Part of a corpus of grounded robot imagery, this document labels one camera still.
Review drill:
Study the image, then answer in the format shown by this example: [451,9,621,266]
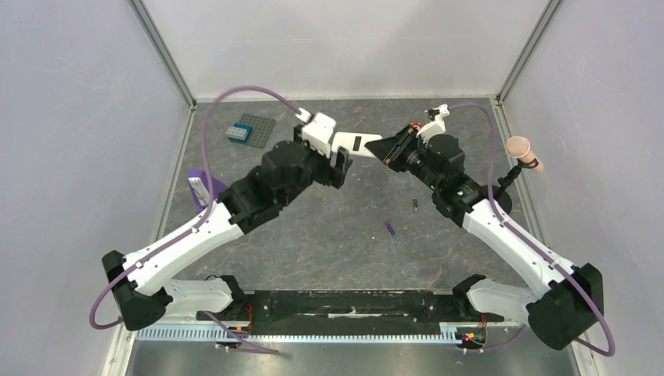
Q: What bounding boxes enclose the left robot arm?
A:
[102,125,354,331]

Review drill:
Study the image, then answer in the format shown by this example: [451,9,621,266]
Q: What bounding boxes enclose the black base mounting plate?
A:
[215,279,503,336]

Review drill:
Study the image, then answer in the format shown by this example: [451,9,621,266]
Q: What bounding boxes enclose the blue purple battery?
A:
[384,222,395,236]

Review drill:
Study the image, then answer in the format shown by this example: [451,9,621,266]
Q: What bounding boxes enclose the purple stand with white device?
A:
[187,169,211,213]

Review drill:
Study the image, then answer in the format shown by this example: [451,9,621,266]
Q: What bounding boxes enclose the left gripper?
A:
[279,125,352,207]

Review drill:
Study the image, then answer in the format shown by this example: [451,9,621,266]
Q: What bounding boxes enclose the white slotted cable duct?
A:
[137,324,462,345]

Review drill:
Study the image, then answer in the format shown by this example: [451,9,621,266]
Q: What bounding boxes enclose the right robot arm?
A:
[364,126,604,350]

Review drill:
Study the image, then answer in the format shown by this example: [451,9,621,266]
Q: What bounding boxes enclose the blue lego brick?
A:
[226,123,253,144]

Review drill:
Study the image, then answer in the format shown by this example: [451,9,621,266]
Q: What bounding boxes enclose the pink microphone on black stand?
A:
[492,136,544,214]

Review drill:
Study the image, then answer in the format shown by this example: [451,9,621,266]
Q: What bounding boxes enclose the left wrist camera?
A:
[296,107,337,157]

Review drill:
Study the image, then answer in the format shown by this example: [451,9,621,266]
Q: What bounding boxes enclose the grey lego baseplate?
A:
[234,114,276,149]

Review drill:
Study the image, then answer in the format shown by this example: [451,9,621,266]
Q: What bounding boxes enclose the white remote control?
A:
[331,132,383,158]

